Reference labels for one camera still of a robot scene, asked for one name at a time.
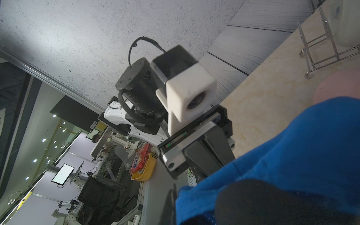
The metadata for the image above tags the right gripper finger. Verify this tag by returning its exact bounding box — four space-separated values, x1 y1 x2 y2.
215 180 360 225

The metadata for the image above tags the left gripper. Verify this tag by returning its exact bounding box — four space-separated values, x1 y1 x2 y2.
157 105 235 180

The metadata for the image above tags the blue baseball cap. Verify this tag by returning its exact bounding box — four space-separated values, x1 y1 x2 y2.
176 97 360 225

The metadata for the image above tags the pink baseball cap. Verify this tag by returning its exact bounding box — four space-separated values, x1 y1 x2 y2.
313 68 360 105

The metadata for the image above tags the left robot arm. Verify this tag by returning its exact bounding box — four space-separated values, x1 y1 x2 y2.
100 58 235 179

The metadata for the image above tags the yellow bowl with snacks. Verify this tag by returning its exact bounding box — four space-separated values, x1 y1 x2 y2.
130 143 156 182

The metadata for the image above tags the background computer monitor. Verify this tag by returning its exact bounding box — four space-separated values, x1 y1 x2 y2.
51 164 75 186

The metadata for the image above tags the left camera cable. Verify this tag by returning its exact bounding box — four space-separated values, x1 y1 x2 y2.
128 36 167 67

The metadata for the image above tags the wire plate rack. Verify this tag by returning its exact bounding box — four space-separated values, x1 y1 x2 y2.
297 6 360 80

